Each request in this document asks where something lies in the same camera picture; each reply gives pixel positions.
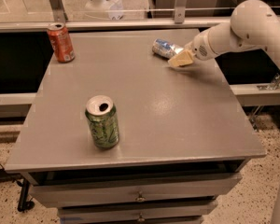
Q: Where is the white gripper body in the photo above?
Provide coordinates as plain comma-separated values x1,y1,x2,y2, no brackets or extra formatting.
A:
185,34,217,61

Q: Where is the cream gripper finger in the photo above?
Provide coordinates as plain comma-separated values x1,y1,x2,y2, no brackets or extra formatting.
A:
168,49,193,67

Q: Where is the crushed silver-blue redbull can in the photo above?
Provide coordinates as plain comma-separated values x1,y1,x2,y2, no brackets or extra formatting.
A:
152,38,183,59

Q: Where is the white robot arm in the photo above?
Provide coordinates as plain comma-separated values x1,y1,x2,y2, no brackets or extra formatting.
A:
168,0,280,70

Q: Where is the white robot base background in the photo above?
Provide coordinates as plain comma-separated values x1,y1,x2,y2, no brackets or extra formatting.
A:
84,0,123,20

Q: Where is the green soda can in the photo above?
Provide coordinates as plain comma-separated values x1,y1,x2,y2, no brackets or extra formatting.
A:
85,95,119,149

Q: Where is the orange soda can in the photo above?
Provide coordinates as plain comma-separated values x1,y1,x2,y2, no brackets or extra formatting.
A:
47,22,75,63

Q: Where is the grey drawer cabinet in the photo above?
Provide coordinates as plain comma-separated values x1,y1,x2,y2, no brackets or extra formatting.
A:
6,30,265,224

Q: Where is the upper grey drawer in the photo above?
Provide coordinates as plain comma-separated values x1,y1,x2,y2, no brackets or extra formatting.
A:
30,173,242,207

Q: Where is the grey drawer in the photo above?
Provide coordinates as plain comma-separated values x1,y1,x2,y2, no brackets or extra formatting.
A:
30,173,242,207
58,200,217,224

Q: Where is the lower grey drawer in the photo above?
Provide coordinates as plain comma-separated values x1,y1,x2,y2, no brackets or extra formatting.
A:
58,200,217,224

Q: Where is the black clamp stand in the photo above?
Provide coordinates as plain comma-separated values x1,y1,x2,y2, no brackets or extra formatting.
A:
17,179,35,212

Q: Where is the metal bracket on rail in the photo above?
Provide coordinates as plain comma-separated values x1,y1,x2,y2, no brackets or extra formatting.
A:
258,74,280,91

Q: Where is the metal frame rail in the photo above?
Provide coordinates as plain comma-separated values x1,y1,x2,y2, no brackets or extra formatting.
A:
0,17,230,33

